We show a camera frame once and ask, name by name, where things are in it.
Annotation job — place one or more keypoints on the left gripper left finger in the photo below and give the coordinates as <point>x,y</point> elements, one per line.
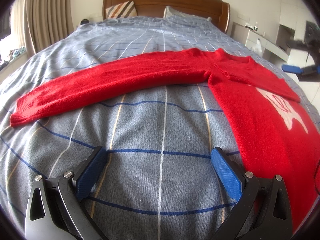
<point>55,209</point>

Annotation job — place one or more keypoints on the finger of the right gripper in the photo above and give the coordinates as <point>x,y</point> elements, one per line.
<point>291,69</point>

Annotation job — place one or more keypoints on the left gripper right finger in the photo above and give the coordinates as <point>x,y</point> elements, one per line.
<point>262,209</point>

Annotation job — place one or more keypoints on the red knit sweater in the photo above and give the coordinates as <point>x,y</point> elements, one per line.
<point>273,132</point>

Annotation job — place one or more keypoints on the white desk unit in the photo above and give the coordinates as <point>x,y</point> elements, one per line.
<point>247,37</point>

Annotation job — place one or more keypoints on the white plastic bag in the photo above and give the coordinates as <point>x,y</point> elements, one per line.
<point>257,48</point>

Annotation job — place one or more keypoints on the blue grey checked duvet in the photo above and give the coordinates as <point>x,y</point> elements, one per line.
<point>159,183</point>

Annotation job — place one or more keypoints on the white pillow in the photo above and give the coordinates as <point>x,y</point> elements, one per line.
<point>170,11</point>

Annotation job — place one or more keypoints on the window sill cabinet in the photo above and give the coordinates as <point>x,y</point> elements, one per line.
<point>13,66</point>

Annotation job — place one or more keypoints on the striped cushion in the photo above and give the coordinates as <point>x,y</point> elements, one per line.
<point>122,10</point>

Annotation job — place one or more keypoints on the wooden headboard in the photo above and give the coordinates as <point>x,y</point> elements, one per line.
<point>218,10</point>

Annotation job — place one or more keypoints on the small round bedside speaker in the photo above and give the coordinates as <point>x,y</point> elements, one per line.
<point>84,21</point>

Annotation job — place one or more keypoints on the beige curtain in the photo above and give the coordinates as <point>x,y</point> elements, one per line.
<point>46,22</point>

